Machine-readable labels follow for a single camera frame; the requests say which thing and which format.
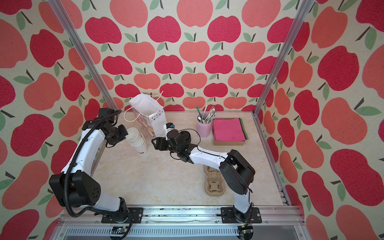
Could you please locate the animal print paper gift bag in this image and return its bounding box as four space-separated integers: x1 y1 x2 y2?
123 92 167 138

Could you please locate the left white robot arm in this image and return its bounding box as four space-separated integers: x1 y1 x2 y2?
49 116 131 222

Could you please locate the cardboard napkin tray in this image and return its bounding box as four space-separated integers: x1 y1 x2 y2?
212 117 247 147

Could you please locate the stack of pulp cup carriers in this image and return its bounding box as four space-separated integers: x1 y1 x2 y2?
204 166 226 197

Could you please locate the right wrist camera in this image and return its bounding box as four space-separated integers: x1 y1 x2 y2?
164 123 175 140

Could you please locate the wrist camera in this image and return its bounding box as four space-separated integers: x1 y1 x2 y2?
164 123 175 140
98 108 119 124

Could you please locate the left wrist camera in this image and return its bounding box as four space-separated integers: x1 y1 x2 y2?
98 108 119 124

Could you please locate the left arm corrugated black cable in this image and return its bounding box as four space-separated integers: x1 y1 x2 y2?
62 109 133 240

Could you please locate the left aluminium frame post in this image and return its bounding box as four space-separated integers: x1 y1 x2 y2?
48 0 119 110

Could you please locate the aluminium frame post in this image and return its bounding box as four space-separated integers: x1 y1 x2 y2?
252 0 315 119
48 0 119 110

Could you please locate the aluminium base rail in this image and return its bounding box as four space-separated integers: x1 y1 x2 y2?
48 206 311 240

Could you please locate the right aluminium frame post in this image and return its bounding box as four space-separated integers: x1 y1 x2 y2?
252 0 315 119

